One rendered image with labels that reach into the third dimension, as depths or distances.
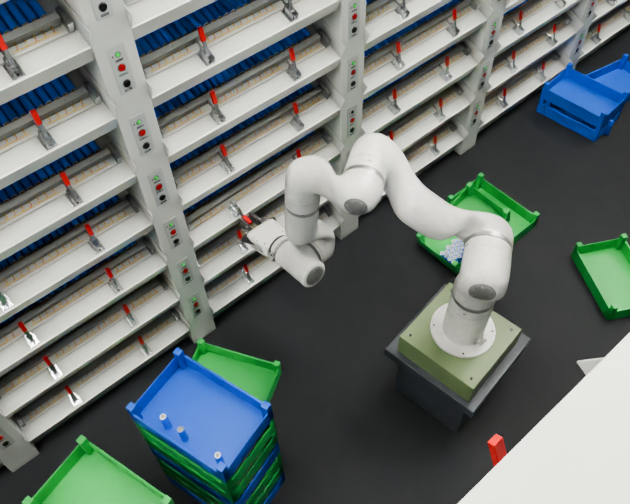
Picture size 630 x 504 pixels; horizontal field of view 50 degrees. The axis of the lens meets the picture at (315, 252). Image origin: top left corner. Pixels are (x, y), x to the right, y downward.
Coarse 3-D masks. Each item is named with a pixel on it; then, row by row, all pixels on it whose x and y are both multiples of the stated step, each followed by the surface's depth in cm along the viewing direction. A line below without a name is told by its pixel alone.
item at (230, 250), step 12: (276, 204) 233; (324, 204) 245; (264, 216) 234; (276, 216) 234; (240, 228) 227; (216, 240) 224; (228, 240) 228; (240, 240) 224; (204, 252) 222; (216, 252) 225; (228, 252) 226; (240, 252) 227; (252, 252) 231; (204, 264) 223; (216, 264) 224; (228, 264) 225; (204, 276) 222; (216, 276) 225
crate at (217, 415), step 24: (192, 360) 176; (168, 384) 178; (192, 384) 178; (216, 384) 177; (144, 408) 174; (168, 408) 174; (192, 408) 173; (216, 408) 173; (240, 408) 173; (264, 408) 165; (168, 432) 170; (192, 432) 170; (216, 432) 169; (240, 432) 169; (192, 456) 162; (240, 456) 162
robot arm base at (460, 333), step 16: (448, 304) 190; (432, 320) 200; (448, 320) 191; (464, 320) 185; (480, 320) 184; (432, 336) 197; (448, 336) 195; (464, 336) 191; (480, 336) 192; (448, 352) 194; (464, 352) 193; (480, 352) 193
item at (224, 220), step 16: (320, 128) 230; (320, 144) 227; (336, 144) 227; (272, 160) 221; (288, 160) 223; (224, 192) 214; (240, 192) 215; (256, 192) 216; (272, 192) 218; (240, 208) 213; (256, 208) 216; (192, 224) 208; (208, 224) 209; (224, 224) 210; (192, 240) 201; (208, 240) 210
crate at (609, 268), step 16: (608, 240) 256; (624, 240) 255; (576, 256) 254; (592, 256) 258; (608, 256) 258; (624, 256) 257; (592, 272) 253; (608, 272) 253; (624, 272) 253; (592, 288) 247; (608, 288) 249; (624, 288) 249; (608, 304) 245; (624, 304) 244
